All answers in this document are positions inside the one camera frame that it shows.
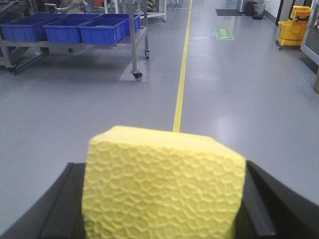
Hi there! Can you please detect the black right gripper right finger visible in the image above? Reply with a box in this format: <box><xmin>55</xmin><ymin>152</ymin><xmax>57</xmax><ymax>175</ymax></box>
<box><xmin>235</xmin><ymin>161</ymin><xmax>319</xmax><ymax>239</ymax></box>

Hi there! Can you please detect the blue bin on cart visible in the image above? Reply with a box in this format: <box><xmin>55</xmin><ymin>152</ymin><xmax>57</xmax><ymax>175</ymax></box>
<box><xmin>79</xmin><ymin>14</ymin><xmax>130</xmax><ymax>45</ymax></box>
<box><xmin>0</xmin><ymin>13</ymin><xmax>67</xmax><ymax>42</ymax></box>
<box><xmin>43</xmin><ymin>14</ymin><xmax>99</xmax><ymax>44</ymax></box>

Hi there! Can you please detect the yellow foam block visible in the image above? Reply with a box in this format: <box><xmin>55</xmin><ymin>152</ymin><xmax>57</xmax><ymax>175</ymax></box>
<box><xmin>82</xmin><ymin>126</ymin><xmax>246</xmax><ymax>239</ymax></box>

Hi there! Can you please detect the steel cart with casters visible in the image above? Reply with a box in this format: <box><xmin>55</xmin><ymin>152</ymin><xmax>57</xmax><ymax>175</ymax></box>
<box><xmin>0</xmin><ymin>0</ymin><xmax>150</xmax><ymax>81</ymax></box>

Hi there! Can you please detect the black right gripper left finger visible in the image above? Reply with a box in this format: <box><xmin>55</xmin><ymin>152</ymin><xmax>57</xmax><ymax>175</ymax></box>
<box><xmin>0</xmin><ymin>163</ymin><xmax>86</xmax><ymax>239</ymax></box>

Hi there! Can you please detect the dark trash can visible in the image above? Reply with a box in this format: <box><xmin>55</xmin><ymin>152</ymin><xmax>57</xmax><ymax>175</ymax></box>
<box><xmin>252</xmin><ymin>3</ymin><xmax>266</xmax><ymax>20</ymax></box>

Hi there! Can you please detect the yellow mop bucket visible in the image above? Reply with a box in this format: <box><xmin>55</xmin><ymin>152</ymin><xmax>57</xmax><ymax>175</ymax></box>
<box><xmin>276</xmin><ymin>5</ymin><xmax>312</xmax><ymax>50</ymax></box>

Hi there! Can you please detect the black floor mat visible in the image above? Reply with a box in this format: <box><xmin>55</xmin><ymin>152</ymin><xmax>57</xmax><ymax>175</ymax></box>
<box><xmin>215</xmin><ymin>9</ymin><xmax>242</xmax><ymax>16</ymax></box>

